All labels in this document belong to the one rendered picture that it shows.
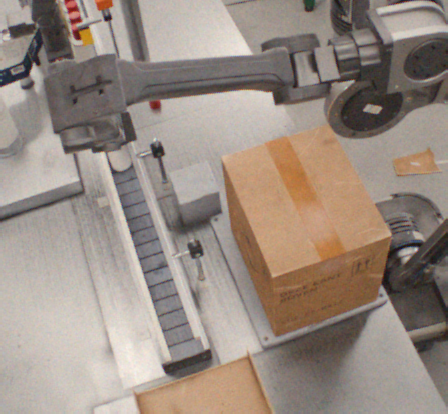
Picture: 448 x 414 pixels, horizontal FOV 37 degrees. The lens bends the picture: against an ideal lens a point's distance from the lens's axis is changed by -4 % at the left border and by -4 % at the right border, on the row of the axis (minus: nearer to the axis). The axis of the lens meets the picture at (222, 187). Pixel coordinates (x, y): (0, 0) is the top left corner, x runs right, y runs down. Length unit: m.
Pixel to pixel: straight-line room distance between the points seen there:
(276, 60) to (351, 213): 0.40
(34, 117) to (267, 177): 0.81
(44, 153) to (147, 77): 0.97
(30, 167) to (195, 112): 0.47
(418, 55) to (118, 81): 0.48
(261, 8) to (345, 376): 2.40
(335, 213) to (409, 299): 0.96
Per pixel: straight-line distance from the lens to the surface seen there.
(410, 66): 1.11
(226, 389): 1.45
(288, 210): 1.31
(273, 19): 3.45
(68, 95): 0.90
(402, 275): 2.10
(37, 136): 1.87
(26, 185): 1.78
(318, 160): 1.38
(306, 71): 1.07
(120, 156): 1.67
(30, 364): 1.57
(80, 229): 1.71
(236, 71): 0.98
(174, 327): 1.47
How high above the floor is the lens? 2.20
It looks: 53 degrees down
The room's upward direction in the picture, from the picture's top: 8 degrees counter-clockwise
